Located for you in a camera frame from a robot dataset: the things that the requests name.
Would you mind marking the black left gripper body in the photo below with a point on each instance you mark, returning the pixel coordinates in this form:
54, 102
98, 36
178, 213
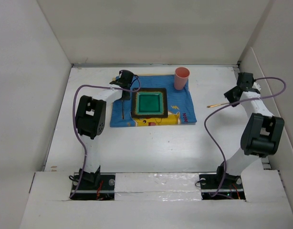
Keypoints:
126, 97

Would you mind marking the gold spoon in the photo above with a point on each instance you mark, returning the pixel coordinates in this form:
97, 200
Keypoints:
217, 105

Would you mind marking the gold fork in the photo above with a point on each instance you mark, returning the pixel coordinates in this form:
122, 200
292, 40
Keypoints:
122, 106

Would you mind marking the square green black plate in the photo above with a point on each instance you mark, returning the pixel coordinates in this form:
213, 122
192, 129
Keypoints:
149, 103

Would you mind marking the blue pikachu cloth napkin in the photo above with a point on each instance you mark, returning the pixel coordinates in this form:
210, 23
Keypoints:
179, 105

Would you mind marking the pink plastic cup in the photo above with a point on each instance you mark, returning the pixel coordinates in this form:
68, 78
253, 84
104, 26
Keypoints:
181, 76

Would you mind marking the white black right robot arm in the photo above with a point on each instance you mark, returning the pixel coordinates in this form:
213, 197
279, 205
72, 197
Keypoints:
262, 134

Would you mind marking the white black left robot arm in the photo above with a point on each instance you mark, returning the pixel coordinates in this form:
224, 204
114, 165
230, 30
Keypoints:
89, 118

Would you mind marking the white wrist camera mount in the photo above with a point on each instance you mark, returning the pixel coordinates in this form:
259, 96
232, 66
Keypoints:
256, 86

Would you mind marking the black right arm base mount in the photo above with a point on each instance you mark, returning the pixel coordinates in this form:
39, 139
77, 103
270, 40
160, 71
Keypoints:
215, 186

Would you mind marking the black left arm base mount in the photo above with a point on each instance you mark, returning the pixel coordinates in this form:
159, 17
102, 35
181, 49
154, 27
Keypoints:
93, 186

